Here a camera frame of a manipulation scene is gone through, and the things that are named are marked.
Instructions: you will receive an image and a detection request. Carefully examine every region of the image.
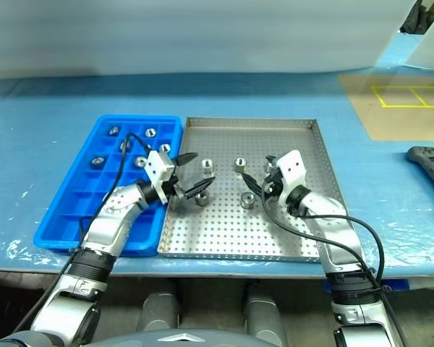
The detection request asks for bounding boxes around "perforated metal tray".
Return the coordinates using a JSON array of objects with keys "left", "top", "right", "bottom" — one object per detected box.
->
[{"left": 156, "top": 116, "right": 355, "bottom": 264}]

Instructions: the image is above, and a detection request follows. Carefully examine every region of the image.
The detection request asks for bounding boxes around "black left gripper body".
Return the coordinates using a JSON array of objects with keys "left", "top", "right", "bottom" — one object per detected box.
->
[{"left": 161, "top": 172, "right": 189, "bottom": 200}]

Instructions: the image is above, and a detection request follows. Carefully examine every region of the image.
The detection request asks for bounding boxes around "white foam backdrop sheet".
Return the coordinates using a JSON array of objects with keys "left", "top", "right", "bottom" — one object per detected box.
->
[{"left": 0, "top": 0, "right": 419, "bottom": 81}]

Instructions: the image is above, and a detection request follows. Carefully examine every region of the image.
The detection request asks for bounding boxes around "dark object behind boards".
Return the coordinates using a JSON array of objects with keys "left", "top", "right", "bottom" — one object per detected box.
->
[{"left": 399, "top": 0, "right": 434, "bottom": 34}]

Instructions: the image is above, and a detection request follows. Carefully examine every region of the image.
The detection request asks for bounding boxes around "grey handheld remote device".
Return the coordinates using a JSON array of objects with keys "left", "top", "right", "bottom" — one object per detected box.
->
[{"left": 407, "top": 145, "right": 434, "bottom": 200}]

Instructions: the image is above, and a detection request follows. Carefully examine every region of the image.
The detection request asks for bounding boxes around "grey robot torso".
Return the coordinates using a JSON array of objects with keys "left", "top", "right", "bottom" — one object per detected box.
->
[{"left": 104, "top": 327, "right": 262, "bottom": 347}]

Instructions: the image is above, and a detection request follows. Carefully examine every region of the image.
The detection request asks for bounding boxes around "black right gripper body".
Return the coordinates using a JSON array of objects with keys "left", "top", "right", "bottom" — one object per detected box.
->
[{"left": 261, "top": 169, "right": 285, "bottom": 199}]

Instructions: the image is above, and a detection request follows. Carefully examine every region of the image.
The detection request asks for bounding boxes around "grey rounded robot leg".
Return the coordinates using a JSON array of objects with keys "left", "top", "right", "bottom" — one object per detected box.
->
[
  {"left": 137, "top": 288, "right": 181, "bottom": 333},
  {"left": 244, "top": 283, "right": 287, "bottom": 345}
]

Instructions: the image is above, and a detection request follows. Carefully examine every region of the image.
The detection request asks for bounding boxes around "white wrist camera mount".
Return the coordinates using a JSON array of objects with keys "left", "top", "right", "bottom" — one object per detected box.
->
[
  {"left": 274, "top": 150, "right": 308, "bottom": 204},
  {"left": 144, "top": 150, "right": 177, "bottom": 204}
]

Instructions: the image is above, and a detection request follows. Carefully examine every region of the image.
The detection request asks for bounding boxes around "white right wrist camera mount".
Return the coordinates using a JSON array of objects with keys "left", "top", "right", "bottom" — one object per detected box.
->
[{"left": 274, "top": 150, "right": 308, "bottom": 204}]

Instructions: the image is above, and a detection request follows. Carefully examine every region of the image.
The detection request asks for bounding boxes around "blue plastic compartment tray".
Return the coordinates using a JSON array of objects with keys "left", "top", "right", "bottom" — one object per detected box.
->
[{"left": 33, "top": 114, "right": 184, "bottom": 257}]

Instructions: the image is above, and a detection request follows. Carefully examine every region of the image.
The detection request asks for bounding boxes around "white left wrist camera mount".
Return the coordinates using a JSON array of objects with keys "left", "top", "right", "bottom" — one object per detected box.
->
[{"left": 144, "top": 150, "right": 177, "bottom": 204}]

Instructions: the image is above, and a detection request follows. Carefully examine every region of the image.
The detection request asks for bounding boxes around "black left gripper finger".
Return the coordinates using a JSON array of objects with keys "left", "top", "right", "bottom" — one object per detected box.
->
[
  {"left": 173, "top": 153, "right": 199, "bottom": 168},
  {"left": 182, "top": 176, "right": 217, "bottom": 200}
]

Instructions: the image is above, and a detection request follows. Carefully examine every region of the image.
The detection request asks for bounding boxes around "brown cardboard sheet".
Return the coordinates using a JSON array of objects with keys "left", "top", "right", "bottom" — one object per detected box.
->
[{"left": 338, "top": 74, "right": 434, "bottom": 142}]

